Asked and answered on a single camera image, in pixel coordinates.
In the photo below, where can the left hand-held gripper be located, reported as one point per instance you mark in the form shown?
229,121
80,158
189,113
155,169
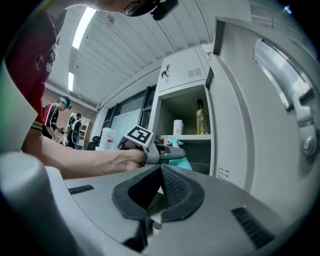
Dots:
140,135

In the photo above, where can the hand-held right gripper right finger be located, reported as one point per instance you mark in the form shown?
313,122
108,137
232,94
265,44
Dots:
212,212

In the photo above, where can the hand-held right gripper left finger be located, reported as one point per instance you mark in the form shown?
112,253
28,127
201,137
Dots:
112,200

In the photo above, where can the teal spray bottle pink trigger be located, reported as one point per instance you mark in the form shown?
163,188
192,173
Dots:
182,165

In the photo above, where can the white plastic jar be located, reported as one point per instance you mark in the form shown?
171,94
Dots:
178,127

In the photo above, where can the yellow oil bottle black cap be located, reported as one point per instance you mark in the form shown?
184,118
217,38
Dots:
202,120

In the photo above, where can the white metal locker cabinet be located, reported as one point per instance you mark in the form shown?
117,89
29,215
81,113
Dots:
232,112

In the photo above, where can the person's left forearm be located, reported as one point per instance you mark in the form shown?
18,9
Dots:
82,160

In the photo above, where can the person's left hand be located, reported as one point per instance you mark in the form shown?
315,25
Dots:
133,158

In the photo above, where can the dark framed window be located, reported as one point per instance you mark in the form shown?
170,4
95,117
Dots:
130,120

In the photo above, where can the black office chair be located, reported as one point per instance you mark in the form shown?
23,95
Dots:
93,143

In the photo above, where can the clear water jug red cap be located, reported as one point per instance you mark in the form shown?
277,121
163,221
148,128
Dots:
107,140

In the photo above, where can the white shelving unit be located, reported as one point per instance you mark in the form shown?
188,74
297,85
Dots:
85,130

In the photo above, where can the metal door latch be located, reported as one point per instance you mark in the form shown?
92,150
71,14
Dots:
307,130

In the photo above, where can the ceiling light strip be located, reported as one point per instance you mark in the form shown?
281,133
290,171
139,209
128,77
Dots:
83,27
71,81

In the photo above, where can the person's glasses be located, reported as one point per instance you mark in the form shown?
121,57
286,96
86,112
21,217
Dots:
131,9

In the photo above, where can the person's red shirt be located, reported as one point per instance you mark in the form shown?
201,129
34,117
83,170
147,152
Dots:
27,62

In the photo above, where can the person's face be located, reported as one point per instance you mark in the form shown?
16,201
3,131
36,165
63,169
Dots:
110,5

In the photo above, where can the black head camera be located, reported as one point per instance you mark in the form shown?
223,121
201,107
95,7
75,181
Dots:
165,8

